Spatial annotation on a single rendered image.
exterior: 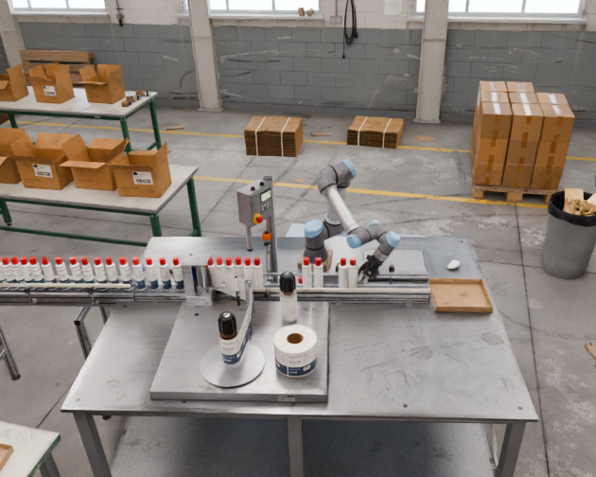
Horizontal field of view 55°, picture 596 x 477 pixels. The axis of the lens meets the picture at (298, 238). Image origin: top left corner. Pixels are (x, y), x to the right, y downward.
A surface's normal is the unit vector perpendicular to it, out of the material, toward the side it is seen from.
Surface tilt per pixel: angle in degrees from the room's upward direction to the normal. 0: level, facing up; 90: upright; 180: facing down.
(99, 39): 90
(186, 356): 0
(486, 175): 90
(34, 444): 0
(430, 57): 90
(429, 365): 0
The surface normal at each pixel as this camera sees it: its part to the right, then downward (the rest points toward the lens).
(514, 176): -0.24, 0.51
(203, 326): -0.04, -0.85
